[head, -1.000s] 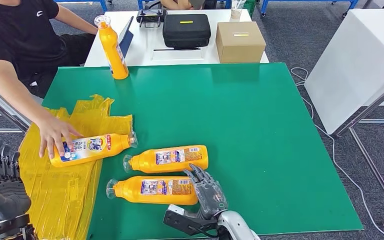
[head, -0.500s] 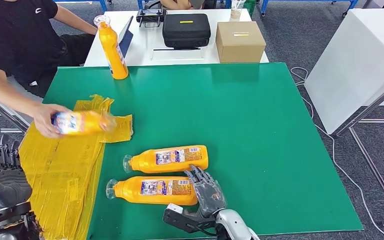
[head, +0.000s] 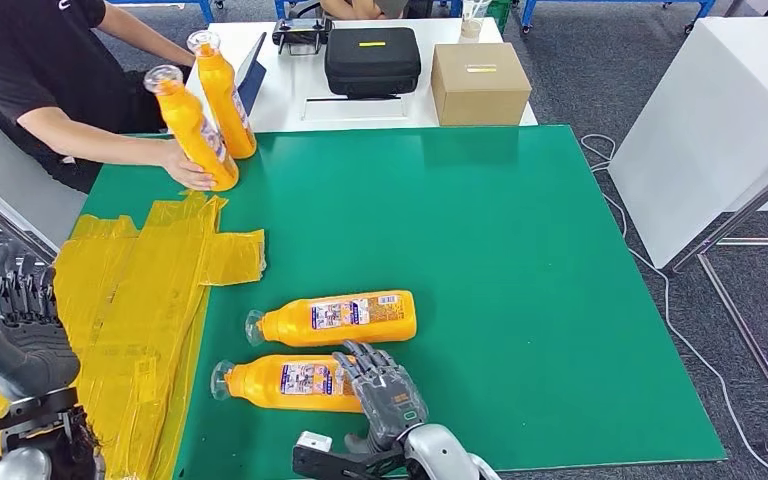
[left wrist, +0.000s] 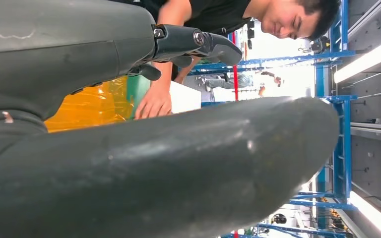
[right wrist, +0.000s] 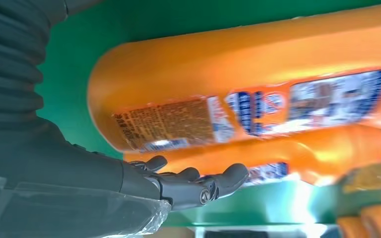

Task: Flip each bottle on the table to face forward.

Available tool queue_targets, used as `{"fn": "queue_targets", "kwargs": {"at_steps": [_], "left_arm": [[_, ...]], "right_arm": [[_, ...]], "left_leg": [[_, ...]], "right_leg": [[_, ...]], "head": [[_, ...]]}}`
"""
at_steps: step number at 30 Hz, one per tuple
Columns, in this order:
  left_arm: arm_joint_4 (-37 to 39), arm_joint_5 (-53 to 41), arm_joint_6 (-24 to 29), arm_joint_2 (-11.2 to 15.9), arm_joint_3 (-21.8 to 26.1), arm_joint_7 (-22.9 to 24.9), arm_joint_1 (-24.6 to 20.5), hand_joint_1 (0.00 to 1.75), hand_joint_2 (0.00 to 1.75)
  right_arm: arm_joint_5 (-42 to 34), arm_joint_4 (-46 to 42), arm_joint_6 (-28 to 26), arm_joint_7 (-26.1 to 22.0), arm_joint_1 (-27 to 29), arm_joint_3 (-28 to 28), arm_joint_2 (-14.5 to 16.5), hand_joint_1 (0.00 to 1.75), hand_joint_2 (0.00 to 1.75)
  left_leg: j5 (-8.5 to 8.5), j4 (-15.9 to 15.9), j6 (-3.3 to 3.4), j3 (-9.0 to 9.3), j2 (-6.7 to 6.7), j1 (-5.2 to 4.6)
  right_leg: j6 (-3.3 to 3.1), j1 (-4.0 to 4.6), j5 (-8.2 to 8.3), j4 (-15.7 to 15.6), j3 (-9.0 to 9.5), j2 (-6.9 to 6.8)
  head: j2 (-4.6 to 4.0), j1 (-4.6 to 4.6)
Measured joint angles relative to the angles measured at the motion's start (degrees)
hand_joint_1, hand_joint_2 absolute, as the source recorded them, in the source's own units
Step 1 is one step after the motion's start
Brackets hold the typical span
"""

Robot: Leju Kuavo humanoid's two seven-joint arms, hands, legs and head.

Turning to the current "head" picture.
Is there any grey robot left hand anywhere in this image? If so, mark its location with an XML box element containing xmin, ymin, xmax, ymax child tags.
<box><xmin>0</xmin><ymin>241</ymin><xmax>82</xmax><ymax>402</ymax></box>

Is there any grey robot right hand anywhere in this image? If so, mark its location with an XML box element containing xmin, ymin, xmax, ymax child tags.
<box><xmin>332</xmin><ymin>341</ymin><xmax>430</xmax><ymax>455</ymax></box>

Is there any person's right hand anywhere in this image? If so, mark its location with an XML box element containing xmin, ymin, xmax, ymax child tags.
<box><xmin>160</xmin><ymin>139</ymin><xmax>218</xmax><ymax>193</ymax></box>

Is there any orange detergent bottle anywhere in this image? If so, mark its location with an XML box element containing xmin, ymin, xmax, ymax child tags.
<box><xmin>143</xmin><ymin>64</ymin><xmax>241</xmax><ymax>193</ymax></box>
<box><xmin>210</xmin><ymin>354</ymin><xmax>375</xmax><ymax>415</ymax></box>
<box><xmin>244</xmin><ymin>290</ymin><xmax>418</xmax><ymax>349</ymax></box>
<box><xmin>187</xmin><ymin>29</ymin><xmax>258</xmax><ymax>161</ymax></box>

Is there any yellow taped cardboard sheet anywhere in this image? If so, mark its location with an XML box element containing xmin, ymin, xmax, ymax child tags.
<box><xmin>0</xmin><ymin>190</ymin><xmax>267</xmax><ymax>480</ymax></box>

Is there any tablet with dark blue cover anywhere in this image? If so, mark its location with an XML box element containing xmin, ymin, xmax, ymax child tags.
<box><xmin>234</xmin><ymin>31</ymin><xmax>268</xmax><ymax>117</ymax></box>

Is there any white desk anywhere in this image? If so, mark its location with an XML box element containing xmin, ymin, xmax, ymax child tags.
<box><xmin>181</xmin><ymin>17</ymin><xmax>539</xmax><ymax>134</ymax></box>

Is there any black handheld controller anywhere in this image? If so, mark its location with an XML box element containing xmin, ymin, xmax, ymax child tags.
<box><xmin>271</xmin><ymin>17</ymin><xmax>334</xmax><ymax>56</ymax></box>

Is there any person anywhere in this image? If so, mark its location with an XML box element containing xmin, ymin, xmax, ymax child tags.
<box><xmin>320</xmin><ymin>0</ymin><xmax>412</xmax><ymax>20</ymax></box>
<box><xmin>0</xmin><ymin>0</ymin><xmax>220</xmax><ymax>195</ymax></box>

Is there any black carrying case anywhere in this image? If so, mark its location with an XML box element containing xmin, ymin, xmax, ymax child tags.
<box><xmin>323</xmin><ymin>27</ymin><xmax>422</xmax><ymax>101</ymax></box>

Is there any brown cardboard box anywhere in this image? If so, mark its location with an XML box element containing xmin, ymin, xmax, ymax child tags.
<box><xmin>430</xmin><ymin>42</ymin><xmax>532</xmax><ymax>127</ymax></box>

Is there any clear plastic cup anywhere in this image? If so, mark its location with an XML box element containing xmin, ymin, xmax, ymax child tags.
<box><xmin>460</xmin><ymin>0</ymin><xmax>493</xmax><ymax>42</ymax></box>

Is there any large white table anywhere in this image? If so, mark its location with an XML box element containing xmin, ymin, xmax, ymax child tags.
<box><xmin>607</xmin><ymin>16</ymin><xmax>768</xmax><ymax>270</ymax></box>

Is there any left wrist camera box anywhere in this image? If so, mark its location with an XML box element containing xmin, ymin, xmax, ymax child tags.
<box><xmin>0</xmin><ymin>387</ymin><xmax>81</xmax><ymax>458</ymax></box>

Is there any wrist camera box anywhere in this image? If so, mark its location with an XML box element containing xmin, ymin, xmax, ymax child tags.
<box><xmin>0</xmin><ymin>387</ymin><xmax>81</xmax><ymax>458</ymax></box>
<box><xmin>292</xmin><ymin>430</ymin><xmax>412</xmax><ymax>480</ymax></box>

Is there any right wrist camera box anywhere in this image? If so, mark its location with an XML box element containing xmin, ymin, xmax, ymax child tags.
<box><xmin>292</xmin><ymin>430</ymin><xmax>412</xmax><ymax>480</ymax></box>

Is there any short blue metal frame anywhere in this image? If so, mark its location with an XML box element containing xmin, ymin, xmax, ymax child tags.
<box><xmin>108</xmin><ymin>0</ymin><xmax>215</xmax><ymax>24</ymax></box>

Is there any white floor cable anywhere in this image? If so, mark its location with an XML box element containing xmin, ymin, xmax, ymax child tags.
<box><xmin>579</xmin><ymin>132</ymin><xmax>768</xmax><ymax>480</ymax></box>

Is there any metal table frame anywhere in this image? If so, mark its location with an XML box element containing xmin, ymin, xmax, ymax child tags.
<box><xmin>668</xmin><ymin>148</ymin><xmax>768</xmax><ymax>455</ymax></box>

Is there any long blue metal frame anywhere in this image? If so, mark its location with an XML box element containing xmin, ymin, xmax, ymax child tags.
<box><xmin>519</xmin><ymin>0</ymin><xmax>717</xmax><ymax>34</ymax></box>

